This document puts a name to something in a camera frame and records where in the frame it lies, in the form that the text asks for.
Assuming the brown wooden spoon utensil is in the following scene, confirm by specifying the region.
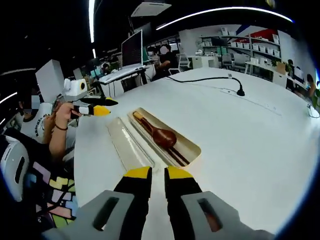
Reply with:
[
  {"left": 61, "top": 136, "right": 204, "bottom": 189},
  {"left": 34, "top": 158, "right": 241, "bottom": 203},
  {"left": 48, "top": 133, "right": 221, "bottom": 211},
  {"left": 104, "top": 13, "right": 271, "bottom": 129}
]
[{"left": 133, "top": 111, "right": 178, "bottom": 152}]

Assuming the black cable with plug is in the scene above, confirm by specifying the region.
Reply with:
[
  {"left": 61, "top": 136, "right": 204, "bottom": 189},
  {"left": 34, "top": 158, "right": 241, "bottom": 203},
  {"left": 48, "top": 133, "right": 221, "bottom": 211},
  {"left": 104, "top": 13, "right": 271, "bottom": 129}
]
[{"left": 166, "top": 75, "right": 246, "bottom": 98}]

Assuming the beige cutlery case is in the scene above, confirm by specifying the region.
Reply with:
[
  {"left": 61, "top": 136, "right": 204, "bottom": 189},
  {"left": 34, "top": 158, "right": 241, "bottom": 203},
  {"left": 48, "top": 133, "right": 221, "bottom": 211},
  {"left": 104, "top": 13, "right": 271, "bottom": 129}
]
[{"left": 106, "top": 107, "right": 202, "bottom": 173}]

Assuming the storage shelf with white bins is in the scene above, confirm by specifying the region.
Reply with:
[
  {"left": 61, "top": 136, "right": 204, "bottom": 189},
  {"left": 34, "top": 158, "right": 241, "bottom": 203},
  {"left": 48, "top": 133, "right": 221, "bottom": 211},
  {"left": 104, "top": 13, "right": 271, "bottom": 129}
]
[{"left": 199, "top": 27, "right": 281, "bottom": 66}]

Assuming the white ceiling air conditioner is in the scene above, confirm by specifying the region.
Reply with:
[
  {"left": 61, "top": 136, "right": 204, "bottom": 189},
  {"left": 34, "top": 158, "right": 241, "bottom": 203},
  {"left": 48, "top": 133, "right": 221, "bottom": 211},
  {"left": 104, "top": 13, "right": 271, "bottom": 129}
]
[{"left": 131, "top": 2, "right": 172, "bottom": 18}]

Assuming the white box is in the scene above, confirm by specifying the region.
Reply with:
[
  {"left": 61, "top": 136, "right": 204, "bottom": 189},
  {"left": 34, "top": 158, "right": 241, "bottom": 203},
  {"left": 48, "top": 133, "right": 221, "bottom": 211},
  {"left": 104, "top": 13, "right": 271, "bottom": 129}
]
[{"left": 34, "top": 59, "right": 65, "bottom": 102}]

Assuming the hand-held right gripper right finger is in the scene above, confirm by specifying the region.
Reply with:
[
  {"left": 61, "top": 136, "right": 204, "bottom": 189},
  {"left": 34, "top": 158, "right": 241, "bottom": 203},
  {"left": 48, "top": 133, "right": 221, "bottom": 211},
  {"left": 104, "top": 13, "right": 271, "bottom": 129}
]
[{"left": 164, "top": 166, "right": 276, "bottom": 240}]

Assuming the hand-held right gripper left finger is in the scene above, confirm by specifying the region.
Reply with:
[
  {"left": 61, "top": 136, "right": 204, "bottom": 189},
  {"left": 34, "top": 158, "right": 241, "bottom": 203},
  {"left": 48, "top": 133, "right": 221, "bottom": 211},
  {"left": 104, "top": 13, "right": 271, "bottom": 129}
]
[{"left": 41, "top": 166, "right": 153, "bottom": 240}]

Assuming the white device with slot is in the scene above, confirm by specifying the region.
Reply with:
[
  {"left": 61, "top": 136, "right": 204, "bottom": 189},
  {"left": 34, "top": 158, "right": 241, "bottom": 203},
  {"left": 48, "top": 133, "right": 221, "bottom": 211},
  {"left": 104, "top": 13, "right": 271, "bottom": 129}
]
[{"left": 0, "top": 138, "right": 29, "bottom": 203}]

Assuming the open laptop on stand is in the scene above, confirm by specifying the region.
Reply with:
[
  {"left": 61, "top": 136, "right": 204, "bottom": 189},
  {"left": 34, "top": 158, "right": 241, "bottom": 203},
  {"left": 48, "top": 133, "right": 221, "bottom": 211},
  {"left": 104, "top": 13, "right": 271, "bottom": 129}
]
[{"left": 98, "top": 29, "right": 151, "bottom": 83}]

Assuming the white office chair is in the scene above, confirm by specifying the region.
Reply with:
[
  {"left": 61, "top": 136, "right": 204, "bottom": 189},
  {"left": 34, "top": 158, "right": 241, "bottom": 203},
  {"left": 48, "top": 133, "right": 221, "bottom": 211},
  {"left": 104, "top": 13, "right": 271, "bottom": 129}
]
[{"left": 178, "top": 53, "right": 191, "bottom": 74}]

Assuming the person's left hand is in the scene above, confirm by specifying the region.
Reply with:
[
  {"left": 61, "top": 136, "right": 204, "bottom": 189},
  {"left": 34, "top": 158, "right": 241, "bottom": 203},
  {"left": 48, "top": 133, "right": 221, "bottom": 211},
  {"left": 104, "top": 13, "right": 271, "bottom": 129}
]
[{"left": 53, "top": 101, "right": 82, "bottom": 129}]

